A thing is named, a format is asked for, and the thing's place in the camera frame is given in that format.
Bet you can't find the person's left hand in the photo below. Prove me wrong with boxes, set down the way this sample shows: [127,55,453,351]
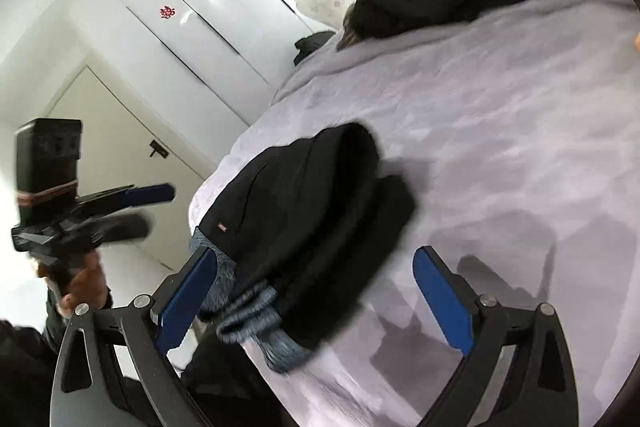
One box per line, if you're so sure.
[37,249,113,319]

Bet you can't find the black pants with patterned trim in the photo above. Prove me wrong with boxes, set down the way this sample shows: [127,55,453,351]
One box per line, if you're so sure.
[189,122,417,373]

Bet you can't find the white wardrobe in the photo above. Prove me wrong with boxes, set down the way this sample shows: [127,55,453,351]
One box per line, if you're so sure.
[70,0,326,128]

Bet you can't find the lavender bed blanket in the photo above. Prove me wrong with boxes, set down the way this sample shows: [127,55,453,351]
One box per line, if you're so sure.
[165,0,640,427]

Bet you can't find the brown furry garment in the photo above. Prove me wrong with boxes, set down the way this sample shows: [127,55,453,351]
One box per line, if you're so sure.
[336,4,381,52]

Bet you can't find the person's left forearm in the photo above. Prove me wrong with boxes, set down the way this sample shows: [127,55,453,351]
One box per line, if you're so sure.
[0,289,113,427]

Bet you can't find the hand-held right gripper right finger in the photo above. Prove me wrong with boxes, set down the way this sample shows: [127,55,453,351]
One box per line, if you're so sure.
[412,246,581,427]

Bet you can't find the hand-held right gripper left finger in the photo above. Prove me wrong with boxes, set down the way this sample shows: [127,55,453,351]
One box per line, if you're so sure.
[50,244,218,427]

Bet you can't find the white door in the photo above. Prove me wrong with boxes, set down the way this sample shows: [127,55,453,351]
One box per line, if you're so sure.
[45,66,221,273]

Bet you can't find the small black cloth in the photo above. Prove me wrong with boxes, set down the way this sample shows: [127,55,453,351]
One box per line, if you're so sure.
[293,31,337,66]

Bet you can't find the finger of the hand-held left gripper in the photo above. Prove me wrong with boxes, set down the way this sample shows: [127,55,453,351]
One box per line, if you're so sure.
[92,212,154,244]
[75,183,176,215]

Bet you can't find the person's dark clothing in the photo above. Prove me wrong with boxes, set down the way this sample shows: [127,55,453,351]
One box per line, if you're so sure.
[177,342,283,427]

